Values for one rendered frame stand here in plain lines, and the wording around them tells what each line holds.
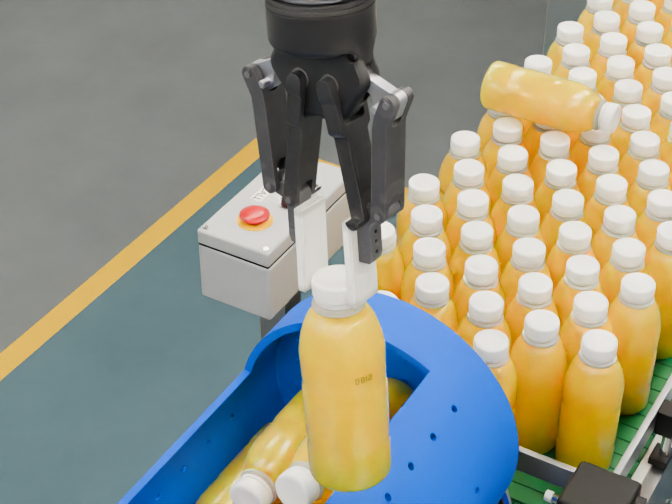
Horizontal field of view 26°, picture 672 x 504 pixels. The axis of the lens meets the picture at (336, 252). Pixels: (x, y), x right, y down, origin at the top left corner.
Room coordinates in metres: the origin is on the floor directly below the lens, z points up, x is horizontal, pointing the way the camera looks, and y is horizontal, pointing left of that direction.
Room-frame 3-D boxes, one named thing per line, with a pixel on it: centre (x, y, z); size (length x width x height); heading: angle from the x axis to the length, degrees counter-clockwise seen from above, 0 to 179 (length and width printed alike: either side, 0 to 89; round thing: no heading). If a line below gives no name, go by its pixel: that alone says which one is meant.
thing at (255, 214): (1.41, 0.10, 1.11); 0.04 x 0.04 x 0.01
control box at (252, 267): (1.45, 0.07, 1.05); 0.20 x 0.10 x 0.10; 150
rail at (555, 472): (1.20, -0.12, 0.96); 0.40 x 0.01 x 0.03; 60
